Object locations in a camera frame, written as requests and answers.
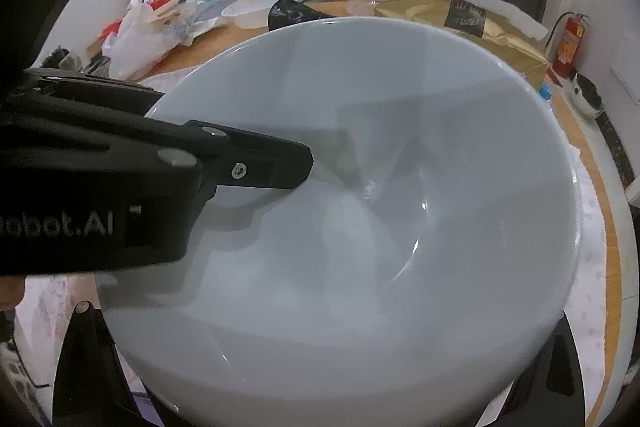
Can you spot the white wall panel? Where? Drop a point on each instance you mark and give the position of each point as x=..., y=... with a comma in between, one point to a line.
x=627, y=67

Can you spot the white helmet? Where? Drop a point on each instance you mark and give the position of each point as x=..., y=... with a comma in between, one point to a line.
x=587, y=94

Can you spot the clear plastic cup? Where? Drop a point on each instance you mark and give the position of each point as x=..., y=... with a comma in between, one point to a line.
x=362, y=8

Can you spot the red lid container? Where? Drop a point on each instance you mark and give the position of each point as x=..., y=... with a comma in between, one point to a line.
x=159, y=3

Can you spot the gold bag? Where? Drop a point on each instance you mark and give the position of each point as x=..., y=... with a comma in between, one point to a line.
x=510, y=47

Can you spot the person's left hand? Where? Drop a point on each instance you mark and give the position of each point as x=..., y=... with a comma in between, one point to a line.
x=10, y=294

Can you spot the dark pouch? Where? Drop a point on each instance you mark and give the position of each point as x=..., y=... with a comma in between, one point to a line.
x=290, y=14

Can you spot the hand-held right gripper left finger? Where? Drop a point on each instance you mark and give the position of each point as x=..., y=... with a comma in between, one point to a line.
x=112, y=382

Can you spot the blue packet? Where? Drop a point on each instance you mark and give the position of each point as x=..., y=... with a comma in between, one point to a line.
x=545, y=91

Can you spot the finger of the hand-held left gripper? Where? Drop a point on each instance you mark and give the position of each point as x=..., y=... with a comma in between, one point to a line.
x=100, y=89
x=270, y=162

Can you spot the red fire extinguisher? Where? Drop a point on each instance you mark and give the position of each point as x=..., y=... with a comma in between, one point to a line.
x=567, y=47

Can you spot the thin white plastic bowl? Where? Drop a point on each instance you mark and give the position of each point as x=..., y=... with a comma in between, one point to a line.
x=250, y=7

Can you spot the white plastic bag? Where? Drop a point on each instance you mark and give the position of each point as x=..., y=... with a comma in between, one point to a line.
x=135, y=42

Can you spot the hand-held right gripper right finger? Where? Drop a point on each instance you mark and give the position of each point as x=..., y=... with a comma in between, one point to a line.
x=575, y=387

